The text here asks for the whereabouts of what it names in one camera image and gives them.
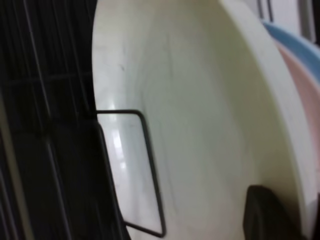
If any blue plate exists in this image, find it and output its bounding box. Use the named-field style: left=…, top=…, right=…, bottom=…
left=262, top=20, right=320, bottom=85

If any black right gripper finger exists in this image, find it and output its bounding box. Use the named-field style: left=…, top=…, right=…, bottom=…
left=242, top=185, right=306, bottom=240

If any pink plate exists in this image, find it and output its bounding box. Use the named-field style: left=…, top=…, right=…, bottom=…
left=275, top=40, right=320, bottom=190

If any white plate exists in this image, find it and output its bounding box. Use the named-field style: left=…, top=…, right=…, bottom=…
left=92, top=0, right=318, bottom=240

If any black wire dish rack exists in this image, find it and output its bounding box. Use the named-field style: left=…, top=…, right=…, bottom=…
left=0, top=0, right=167, bottom=240

